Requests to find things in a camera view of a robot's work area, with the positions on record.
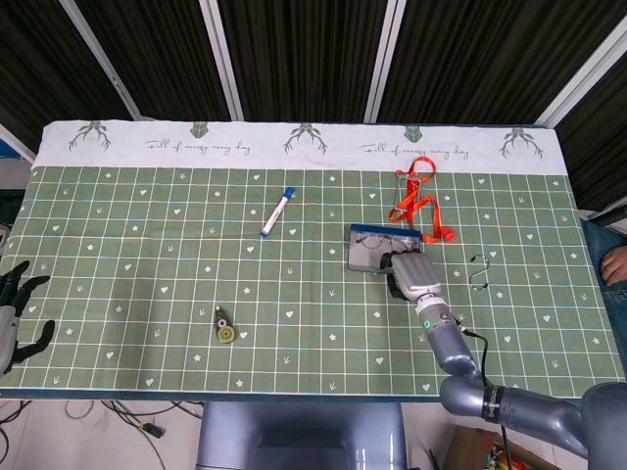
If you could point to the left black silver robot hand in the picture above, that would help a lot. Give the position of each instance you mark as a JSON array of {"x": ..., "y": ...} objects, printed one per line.
[{"x": 6, "y": 323}]

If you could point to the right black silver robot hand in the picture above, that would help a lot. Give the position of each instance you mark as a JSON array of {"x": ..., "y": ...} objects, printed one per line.
[{"x": 416, "y": 274}]

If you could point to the grey blue glasses pouch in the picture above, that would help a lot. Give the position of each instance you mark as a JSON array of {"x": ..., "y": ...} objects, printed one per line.
[{"x": 362, "y": 262}]

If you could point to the bystander bare hand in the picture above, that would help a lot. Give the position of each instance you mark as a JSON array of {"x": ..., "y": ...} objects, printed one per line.
[{"x": 616, "y": 267}]

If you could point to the metal S hook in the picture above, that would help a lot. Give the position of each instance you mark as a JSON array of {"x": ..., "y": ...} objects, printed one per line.
[{"x": 488, "y": 270}]

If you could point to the green checked tablecloth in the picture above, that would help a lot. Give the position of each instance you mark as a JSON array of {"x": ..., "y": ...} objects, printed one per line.
[{"x": 147, "y": 294}]

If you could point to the white marker with blue cap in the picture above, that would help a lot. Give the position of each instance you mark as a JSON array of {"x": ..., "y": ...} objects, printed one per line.
[{"x": 275, "y": 215}]

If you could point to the bystander blue jeans leg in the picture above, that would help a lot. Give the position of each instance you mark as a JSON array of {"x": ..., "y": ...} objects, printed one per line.
[{"x": 595, "y": 245}]

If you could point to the small black floor adapter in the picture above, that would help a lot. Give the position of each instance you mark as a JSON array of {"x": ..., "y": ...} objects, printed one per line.
[{"x": 153, "y": 431}]

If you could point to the brown cardboard box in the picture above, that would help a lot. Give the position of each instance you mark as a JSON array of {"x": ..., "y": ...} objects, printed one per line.
[{"x": 465, "y": 450}]

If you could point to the grey-blue robot torso base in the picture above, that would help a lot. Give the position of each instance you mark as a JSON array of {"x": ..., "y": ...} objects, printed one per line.
[{"x": 301, "y": 436}]

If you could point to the white aluminium partition post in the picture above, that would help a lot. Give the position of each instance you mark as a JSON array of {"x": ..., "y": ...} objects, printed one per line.
[
  {"x": 384, "y": 59},
  {"x": 583, "y": 78},
  {"x": 98, "y": 59},
  {"x": 223, "y": 59}
]

